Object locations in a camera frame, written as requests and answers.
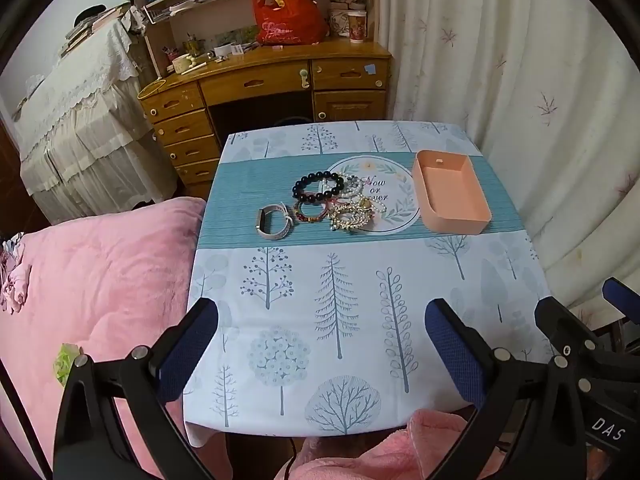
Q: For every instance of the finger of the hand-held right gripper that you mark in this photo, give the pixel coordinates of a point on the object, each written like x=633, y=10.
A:
x=622, y=296
x=552, y=320

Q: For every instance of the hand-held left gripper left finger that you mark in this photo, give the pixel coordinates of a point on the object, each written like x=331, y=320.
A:
x=187, y=345

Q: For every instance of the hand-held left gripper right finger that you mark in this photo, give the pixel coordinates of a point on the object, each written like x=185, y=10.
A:
x=455, y=355

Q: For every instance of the white watch band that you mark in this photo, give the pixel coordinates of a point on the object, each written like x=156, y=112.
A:
x=272, y=232

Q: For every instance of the pink plastic tray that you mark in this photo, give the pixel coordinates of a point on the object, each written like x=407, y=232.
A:
x=452, y=195

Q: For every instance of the pink fleece cloth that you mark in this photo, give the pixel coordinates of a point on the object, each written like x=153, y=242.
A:
x=400, y=455

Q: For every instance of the pink blanket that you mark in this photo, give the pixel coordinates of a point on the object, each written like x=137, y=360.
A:
x=100, y=270

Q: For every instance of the tree print tablecloth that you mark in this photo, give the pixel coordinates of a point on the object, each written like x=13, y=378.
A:
x=310, y=300

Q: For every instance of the cream lace cover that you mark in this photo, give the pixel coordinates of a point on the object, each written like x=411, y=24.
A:
x=85, y=125

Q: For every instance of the white floral curtain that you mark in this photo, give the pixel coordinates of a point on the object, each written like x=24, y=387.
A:
x=510, y=70

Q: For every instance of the wooden desk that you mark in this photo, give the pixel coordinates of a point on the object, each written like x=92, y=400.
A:
x=260, y=77

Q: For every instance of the cream mug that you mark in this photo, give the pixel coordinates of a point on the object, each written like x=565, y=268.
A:
x=181, y=65

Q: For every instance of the stack of books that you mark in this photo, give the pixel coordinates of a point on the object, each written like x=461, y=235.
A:
x=95, y=22

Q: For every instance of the floral paper cup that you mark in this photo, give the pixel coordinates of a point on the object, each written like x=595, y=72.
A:
x=357, y=27

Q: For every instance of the red plastic bag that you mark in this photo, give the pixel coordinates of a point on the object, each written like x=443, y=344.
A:
x=290, y=17

